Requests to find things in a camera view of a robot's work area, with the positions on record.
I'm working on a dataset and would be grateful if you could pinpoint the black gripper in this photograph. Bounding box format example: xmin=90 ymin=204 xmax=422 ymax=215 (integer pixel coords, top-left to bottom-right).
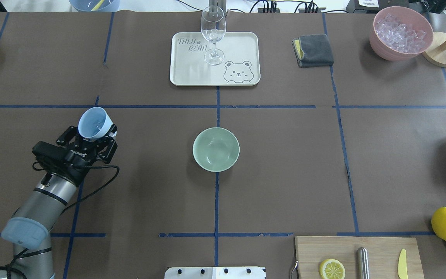
xmin=55 ymin=124 xmax=118 ymax=167

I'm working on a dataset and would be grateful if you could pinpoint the pink bowl of ice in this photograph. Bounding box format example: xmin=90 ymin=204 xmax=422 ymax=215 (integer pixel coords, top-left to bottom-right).
xmin=369 ymin=6 xmax=434 ymax=61

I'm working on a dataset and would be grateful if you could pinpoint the wooden cutting board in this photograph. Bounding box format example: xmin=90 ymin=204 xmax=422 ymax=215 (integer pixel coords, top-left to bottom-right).
xmin=295 ymin=236 xmax=424 ymax=279

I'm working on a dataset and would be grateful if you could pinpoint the green bowl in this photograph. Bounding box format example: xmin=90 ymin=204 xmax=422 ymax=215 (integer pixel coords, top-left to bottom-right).
xmin=192 ymin=127 xmax=240 ymax=172

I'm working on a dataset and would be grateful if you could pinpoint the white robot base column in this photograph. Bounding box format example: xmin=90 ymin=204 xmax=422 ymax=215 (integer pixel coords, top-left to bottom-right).
xmin=164 ymin=266 xmax=267 ymax=279

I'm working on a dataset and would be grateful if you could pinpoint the lemon half slice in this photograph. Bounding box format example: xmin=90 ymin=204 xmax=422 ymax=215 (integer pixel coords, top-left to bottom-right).
xmin=319 ymin=258 xmax=346 ymax=279

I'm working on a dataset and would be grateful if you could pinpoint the yellow plastic knife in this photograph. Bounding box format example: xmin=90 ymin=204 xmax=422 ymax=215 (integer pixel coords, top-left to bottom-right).
xmin=398 ymin=249 xmax=408 ymax=279

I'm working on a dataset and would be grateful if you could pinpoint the blue bowl with fork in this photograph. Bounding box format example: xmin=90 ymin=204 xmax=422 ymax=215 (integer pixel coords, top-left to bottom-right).
xmin=69 ymin=0 xmax=121 ymax=12

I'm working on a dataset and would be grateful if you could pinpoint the clear wine glass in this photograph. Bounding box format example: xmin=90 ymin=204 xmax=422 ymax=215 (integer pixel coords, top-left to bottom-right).
xmin=201 ymin=5 xmax=226 ymax=65

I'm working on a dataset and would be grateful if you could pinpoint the cream bear tray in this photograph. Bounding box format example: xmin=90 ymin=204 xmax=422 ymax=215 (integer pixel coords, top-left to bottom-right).
xmin=170 ymin=32 xmax=261 ymax=86

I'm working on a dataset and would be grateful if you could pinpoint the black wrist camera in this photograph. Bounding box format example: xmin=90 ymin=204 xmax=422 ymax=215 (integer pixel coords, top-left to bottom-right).
xmin=32 ymin=141 xmax=89 ymax=186

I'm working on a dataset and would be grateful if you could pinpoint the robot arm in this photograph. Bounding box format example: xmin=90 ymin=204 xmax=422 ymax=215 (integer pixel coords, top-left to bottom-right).
xmin=0 ymin=124 xmax=118 ymax=279

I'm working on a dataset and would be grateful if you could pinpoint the light blue cup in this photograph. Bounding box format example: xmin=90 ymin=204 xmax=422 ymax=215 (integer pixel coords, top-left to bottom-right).
xmin=78 ymin=107 xmax=113 ymax=141

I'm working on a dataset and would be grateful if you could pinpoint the grey folded cloth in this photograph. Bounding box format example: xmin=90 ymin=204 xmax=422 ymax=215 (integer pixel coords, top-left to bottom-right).
xmin=292 ymin=33 xmax=334 ymax=68

